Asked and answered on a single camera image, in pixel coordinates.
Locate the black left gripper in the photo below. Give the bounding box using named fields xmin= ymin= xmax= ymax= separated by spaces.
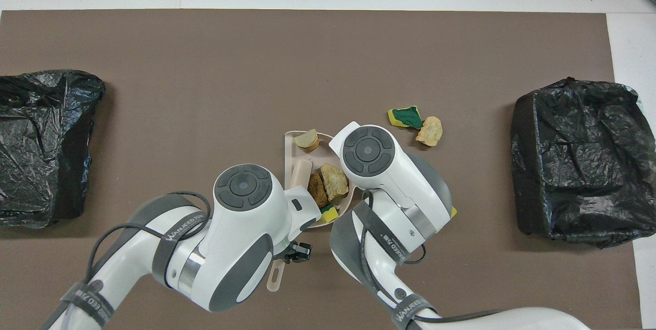
xmin=272 ymin=240 xmax=313 ymax=265

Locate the brown sponge lump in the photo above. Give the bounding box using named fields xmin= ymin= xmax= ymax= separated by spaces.
xmin=306 ymin=172 xmax=330 ymax=207

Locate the large beige sponge chunk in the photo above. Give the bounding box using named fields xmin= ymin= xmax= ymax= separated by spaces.
xmin=320 ymin=163 xmax=351 ymax=201

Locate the beige plastic hand brush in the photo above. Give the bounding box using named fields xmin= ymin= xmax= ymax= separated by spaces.
xmin=266 ymin=159 xmax=314 ymax=293

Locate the beige plastic dustpan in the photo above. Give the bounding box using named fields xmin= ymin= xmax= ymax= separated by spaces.
xmin=284 ymin=130 xmax=355 ymax=229

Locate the green yellow sponge piece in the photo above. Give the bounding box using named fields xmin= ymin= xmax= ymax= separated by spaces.
xmin=387 ymin=106 xmax=424 ymax=130

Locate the rounded beige sponge scrap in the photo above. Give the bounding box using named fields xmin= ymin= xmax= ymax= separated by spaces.
xmin=415 ymin=116 xmax=443 ymax=147

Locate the bin with crumpled black bag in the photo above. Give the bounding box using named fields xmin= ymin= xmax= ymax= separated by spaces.
xmin=510 ymin=77 xmax=656 ymax=249

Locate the bin with smooth black bag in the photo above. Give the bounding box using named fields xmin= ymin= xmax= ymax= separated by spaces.
xmin=0 ymin=69 xmax=106 ymax=230

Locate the brown table mat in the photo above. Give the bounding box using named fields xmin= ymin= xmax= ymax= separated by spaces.
xmin=0 ymin=9 xmax=643 ymax=330

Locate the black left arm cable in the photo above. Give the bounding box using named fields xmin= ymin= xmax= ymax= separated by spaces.
xmin=84 ymin=190 xmax=212 ymax=291

